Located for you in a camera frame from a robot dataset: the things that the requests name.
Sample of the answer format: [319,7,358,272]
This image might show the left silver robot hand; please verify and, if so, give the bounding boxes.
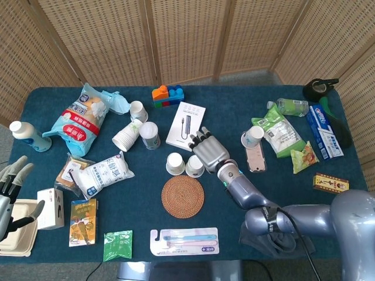
[0,155,46,242]

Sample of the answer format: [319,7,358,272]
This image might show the paper cup green flower print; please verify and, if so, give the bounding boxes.
[165,152,186,176]

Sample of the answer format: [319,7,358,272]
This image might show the paper cup navy flower print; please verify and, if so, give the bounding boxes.
[185,155,205,178]

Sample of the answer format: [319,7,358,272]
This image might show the paper cup light-blue flower print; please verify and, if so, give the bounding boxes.
[241,125,265,149]

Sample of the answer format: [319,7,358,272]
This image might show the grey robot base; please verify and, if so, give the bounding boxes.
[117,260,244,281]

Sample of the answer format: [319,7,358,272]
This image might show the nested stack of paper cups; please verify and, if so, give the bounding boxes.
[112,118,144,152]

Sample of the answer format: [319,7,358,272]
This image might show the beige clamshell food container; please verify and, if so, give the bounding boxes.
[0,198,39,258]

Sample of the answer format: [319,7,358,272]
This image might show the small white carton box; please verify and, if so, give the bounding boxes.
[36,188,65,231]

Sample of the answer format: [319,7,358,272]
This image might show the clear pack of crackers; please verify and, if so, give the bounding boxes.
[54,152,96,197]

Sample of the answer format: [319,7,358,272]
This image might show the white bottle blue label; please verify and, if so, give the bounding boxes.
[9,121,53,153]

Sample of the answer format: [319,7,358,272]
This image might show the yellow and blue box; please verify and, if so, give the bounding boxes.
[69,198,97,248]

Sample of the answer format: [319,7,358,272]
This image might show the white soft pack blue text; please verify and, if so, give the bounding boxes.
[69,150,135,200]

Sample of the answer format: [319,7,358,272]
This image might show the blue and red plastic bag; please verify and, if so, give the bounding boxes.
[42,82,131,157]

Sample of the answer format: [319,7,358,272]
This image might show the green tea sachet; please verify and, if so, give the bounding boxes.
[103,229,133,262]

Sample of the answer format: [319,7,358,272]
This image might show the green can with white lid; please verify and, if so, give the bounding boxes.
[138,122,161,150]

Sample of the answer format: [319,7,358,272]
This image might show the paper cup with blue print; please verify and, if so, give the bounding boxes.
[129,100,149,123]

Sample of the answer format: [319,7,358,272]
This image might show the round woven rattan coaster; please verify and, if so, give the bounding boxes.
[161,174,206,219]

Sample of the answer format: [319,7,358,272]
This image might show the toothbrush blister pack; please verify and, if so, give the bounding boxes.
[149,227,220,257]

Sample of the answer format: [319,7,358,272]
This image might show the blue toothbrush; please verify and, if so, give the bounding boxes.
[159,234,217,241]

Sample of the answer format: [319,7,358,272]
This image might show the orange toy block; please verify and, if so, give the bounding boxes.
[151,85,170,102]

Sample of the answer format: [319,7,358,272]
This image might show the pink toothbrush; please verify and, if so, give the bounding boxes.
[166,239,218,247]

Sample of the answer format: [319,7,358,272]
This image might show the white USB hub box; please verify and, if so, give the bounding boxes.
[165,101,206,152]

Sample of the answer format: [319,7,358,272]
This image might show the blue toy block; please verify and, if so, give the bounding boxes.
[167,84,185,104]

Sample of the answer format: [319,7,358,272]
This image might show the pink phone in case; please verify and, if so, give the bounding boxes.
[244,145,268,173]

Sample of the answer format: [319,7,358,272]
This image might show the dark grey towel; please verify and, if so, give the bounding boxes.
[238,221,316,259]

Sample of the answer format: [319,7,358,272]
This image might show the green and white wipes pack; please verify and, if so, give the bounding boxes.
[251,104,307,159]

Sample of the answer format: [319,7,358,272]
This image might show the plastic bottle green label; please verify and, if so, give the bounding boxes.
[266,98,310,117]

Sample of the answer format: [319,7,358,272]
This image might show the yellow-green snack packet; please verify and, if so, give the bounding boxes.
[290,140,319,175]

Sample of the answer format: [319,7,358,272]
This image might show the red and yellow small box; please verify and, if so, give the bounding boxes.
[312,172,350,194]

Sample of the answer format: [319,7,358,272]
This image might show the blue white toothpaste box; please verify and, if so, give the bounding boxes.
[306,104,345,160]

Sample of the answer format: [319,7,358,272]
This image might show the black tape roll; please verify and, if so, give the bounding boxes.
[302,77,339,102]

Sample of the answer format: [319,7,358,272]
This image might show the green and black brush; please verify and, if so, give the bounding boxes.
[318,96,354,149]

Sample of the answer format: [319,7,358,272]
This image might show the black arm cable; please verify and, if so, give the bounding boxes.
[275,206,322,281]

